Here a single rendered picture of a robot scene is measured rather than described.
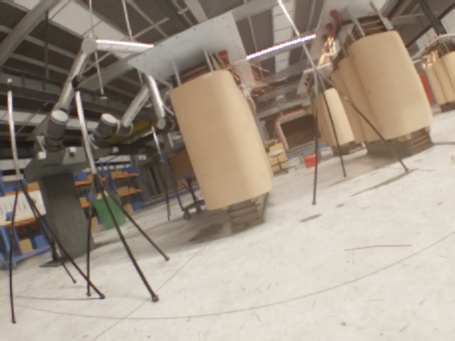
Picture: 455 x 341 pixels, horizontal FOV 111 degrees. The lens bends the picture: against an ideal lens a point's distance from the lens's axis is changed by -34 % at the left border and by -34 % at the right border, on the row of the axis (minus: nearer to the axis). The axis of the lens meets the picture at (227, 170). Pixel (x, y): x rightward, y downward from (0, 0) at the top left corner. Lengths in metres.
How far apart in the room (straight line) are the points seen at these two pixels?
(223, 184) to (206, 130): 0.36
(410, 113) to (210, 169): 1.79
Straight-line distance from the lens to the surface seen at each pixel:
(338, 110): 4.09
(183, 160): 2.89
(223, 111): 1.51
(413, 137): 2.41
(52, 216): 3.22
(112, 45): 2.29
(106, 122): 2.87
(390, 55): 2.38
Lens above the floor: 0.42
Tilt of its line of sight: level
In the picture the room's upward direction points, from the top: 19 degrees counter-clockwise
